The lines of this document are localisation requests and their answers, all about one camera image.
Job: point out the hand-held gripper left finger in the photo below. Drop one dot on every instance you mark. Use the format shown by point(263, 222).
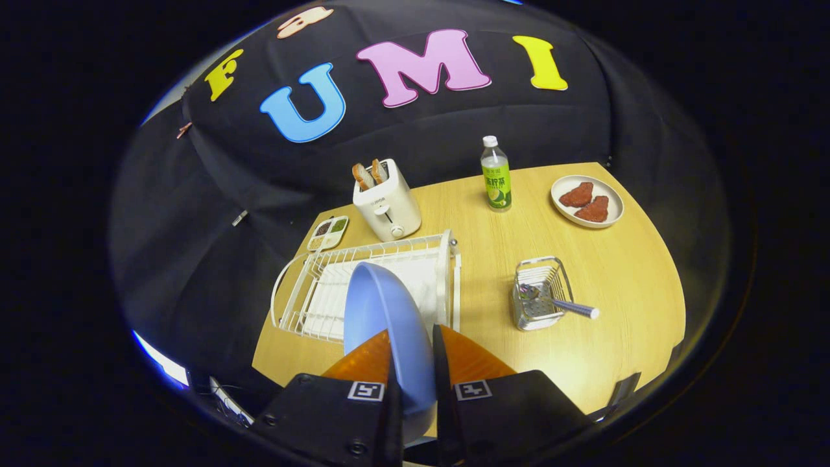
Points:
point(331, 415)

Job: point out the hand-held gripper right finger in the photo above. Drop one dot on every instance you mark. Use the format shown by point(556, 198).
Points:
point(506, 415)

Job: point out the blue plate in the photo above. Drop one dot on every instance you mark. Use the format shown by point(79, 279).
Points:
point(389, 318)

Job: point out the metal spoon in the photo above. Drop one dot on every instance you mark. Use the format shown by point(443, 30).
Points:
point(574, 308)

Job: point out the white round dish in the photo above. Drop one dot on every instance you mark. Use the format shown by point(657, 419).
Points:
point(613, 198)

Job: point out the divided seasoning tray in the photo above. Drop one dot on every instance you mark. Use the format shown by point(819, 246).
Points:
point(328, 232)

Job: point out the white toaster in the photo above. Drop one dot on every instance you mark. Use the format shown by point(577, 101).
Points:
point(392, 204)

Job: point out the red meat piece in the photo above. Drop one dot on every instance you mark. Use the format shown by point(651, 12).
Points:
point(593, 210)
point(577, 194)

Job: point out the green label drink bottle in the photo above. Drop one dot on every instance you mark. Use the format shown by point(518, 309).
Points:
point(497, 185)

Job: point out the toasted bread slice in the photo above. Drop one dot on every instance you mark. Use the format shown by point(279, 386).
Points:
point(362, 176)
point(379, 172)

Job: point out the black backdrop cloth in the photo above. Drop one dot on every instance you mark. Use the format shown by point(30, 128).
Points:
point(454, 123)

